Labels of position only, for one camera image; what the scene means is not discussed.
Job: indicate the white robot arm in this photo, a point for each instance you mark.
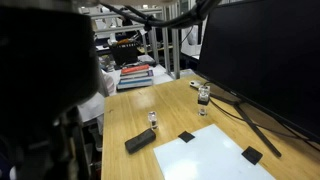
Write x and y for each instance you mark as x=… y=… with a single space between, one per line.
x=48 y=67

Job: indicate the black whiteboard eraser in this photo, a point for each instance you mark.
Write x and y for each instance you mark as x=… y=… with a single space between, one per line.
x=138 y=142

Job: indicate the white whiteboard sheet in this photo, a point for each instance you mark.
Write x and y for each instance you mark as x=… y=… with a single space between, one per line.
x=211 y=155

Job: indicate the stack of books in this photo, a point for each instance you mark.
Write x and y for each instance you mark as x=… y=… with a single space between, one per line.
x=134 y=77

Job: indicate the small white device on table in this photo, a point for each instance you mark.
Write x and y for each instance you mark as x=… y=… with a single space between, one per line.
x=195 y=84

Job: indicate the clear acrylic stand near monitor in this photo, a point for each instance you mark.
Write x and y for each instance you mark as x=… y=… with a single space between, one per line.
x=203 y=99

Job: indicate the black mesh basket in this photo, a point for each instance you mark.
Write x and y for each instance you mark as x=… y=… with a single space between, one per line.
x=124 y=53

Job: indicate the black tape corner far left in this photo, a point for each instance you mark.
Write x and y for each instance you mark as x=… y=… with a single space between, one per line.
x=186 y=136

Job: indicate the black tape corner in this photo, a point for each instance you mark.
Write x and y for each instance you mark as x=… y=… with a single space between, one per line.
x=186 y=136
x=252 y=155

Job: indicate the white cloth pile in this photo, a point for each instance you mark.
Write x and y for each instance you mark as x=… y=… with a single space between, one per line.
x=94 y=107

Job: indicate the black monitor stand leg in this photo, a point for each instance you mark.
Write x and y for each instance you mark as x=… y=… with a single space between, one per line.
x=243 y=116

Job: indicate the black tape corner far right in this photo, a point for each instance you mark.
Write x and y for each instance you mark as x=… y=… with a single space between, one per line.
x=252 y=155

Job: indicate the large black monitor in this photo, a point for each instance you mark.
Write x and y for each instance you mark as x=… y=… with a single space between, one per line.
x=267 y=52

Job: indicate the aluminium frame post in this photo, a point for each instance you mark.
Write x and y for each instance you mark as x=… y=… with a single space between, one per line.
x=175 y=43

